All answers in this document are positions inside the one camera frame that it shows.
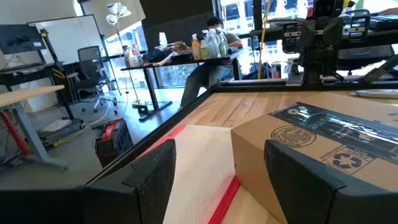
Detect brown crumpled item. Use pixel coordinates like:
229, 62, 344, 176
172, 40, 191, 54

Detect white mesh pouch red trim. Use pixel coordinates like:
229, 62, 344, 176
139, 124, 242, 224

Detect green spray bottle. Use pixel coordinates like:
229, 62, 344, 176
217, 27, 229, 57

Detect orange spray bottle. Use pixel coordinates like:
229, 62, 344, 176
192, 33, 201, 61

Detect white whiteboard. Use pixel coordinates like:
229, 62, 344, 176
27, 14, 105, 66

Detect black office table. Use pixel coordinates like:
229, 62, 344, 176
120, 46, 245, 122

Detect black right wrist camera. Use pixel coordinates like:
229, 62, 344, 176
313, 0, 337, 19

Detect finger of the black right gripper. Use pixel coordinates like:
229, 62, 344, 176
282, 21, 300, 54
345, 8, 371, 42

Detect grey mesh office chair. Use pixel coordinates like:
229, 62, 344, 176
67, 45, 119, 113

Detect wooden desk grey legs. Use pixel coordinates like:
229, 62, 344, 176
0, 85, 68, 172

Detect red white spray bottle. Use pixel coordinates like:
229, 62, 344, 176
132, 43, 141, 66

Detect black computer monitor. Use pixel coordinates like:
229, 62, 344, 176
0, 24, 47, 55

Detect black monitor cart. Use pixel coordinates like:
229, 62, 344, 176
0, 28, 85, 130

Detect red metal pole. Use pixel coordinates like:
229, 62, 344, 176
0, 111, 30, 157

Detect person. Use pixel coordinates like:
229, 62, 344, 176
178, 16, 244, 111

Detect dark cloth bundle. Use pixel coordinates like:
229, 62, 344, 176
142, 48, 175, 63

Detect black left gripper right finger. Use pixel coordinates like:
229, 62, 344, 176
264, 139, 398, 224

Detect red black tool case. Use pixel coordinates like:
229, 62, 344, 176
95, 118, 134, 167

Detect pale yellow spray bottle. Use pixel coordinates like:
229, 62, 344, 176
200, 30, 210, 60

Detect taped brown cardboard box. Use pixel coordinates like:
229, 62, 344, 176
230, 101, 398, 224

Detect yellow hanging cable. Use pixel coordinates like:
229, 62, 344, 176
257, 0, 273, 80

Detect white flower floor lamp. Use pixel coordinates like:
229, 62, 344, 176
105, 2, 147, 108

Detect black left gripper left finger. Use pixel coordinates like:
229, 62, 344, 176
82, 139, 177, 224

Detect clear plastic bottle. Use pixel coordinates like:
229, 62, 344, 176
206, 29, 220, 59

